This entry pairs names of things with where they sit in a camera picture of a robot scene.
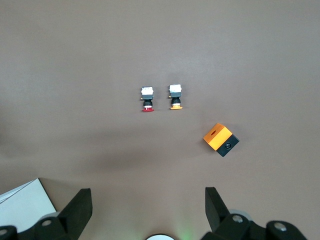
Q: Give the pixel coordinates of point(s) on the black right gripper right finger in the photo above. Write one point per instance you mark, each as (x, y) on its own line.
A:
(217, 212)

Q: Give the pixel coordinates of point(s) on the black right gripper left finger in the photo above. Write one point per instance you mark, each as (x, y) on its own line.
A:
(77, 210)

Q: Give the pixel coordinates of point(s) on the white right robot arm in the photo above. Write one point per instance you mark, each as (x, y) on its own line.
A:
(160, 237)

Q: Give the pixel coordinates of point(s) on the white drawer cabinet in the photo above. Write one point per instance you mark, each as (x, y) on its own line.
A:
(22, 205)

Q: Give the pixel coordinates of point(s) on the yellow push button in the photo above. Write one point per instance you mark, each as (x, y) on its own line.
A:
(175, 92)

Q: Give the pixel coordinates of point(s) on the red push button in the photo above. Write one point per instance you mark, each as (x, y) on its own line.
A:
(147, 93)

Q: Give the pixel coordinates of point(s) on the orange and black box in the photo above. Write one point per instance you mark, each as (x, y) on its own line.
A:
(216, 136)

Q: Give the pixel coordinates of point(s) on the brown table cover sheet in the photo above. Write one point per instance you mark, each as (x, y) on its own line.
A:
(160, 50)

